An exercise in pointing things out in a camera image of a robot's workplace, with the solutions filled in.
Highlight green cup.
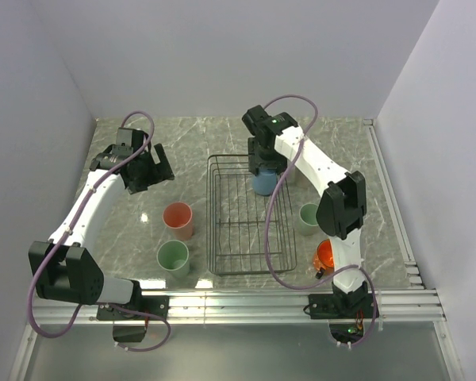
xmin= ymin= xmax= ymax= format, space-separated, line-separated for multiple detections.
xmin=297 ymin=203 xmax=320 ymax=236
xmin=156 ymin=240 xmax=190 ymax=278

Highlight green cup left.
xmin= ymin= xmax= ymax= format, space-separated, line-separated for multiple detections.
xmin=156 ymin=240 xmax=190 ymax=278

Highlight black wire dish rack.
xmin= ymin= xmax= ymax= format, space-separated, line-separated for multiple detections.
xmin=206 ymin=154 xmax=297 ymax=275

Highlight green cup right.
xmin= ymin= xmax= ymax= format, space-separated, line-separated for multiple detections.
xmin=297 ymin=203 xmax=320 ymax=236

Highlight blue plastic cup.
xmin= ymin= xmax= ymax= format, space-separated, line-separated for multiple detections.
xmin=252 ymin=168 xmax=278 ymax=196

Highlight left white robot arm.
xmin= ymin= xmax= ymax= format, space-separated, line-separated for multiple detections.
xmin=29 ymin=127 xmax=174 ymax=319

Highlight beige plastic cup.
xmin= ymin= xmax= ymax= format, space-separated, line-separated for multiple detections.
xmin=286 ymin=167 xmax=311 ymax=189

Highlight pink plastic cup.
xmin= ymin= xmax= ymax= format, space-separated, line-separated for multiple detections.
xmin=163 ymin=202 xmax=194 ymax=241

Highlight aluminium rail frame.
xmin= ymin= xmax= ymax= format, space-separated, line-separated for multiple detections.
xmin=12 ymin=117 xmax=464 ymax=380

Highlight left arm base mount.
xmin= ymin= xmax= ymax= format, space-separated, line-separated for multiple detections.
xmin=96 ymin=295 xmax=171 ymax=352

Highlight orange transparent mug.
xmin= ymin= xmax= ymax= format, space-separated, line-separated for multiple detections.
xmin=313 ymin=239 xmax=334 ymax=279

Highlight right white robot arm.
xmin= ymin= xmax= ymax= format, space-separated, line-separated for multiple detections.
xmin=242 ymin=105 xmax=371 ymax=317

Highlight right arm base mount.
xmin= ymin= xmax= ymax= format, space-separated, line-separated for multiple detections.
xmin=303 ymin=293 xmax=379 ymax=348

